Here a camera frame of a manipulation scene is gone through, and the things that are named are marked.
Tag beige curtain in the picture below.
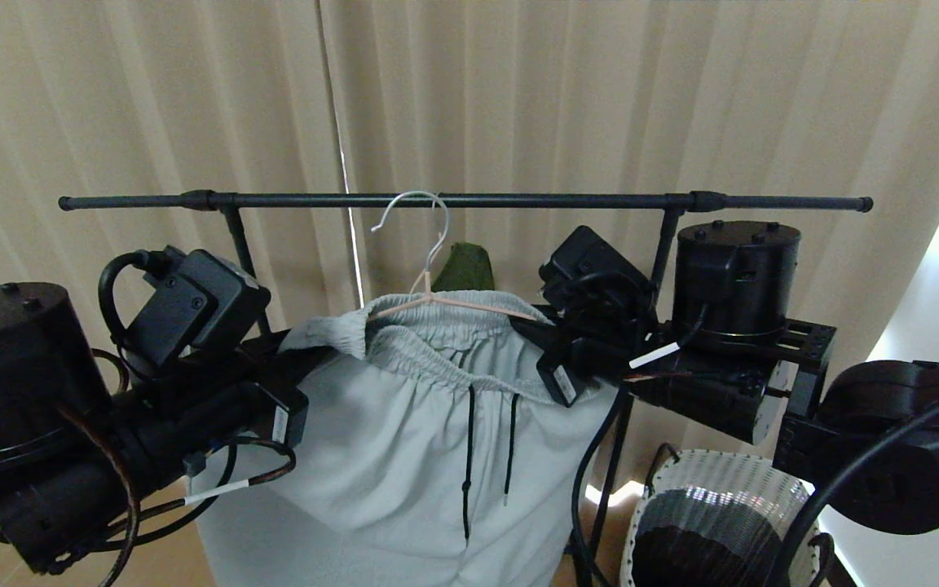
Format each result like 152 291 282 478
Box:
0 0 939 500

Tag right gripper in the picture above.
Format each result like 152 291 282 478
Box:
535 330 774 446

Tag black clothes rack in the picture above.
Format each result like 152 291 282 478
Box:
57 189 875 587

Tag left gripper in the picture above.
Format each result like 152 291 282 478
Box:
107 377 311 510

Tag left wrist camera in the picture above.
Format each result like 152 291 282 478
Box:
121 248 273 384

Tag white laundry basket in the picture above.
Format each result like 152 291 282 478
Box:
619 443 839 587

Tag pale grey shorts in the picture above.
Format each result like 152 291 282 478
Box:
191 289 624 587

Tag green printed shirt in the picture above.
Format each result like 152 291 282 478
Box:
430 241 497 294

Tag pink clothes hanger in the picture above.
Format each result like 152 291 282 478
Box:
368 191 550 324

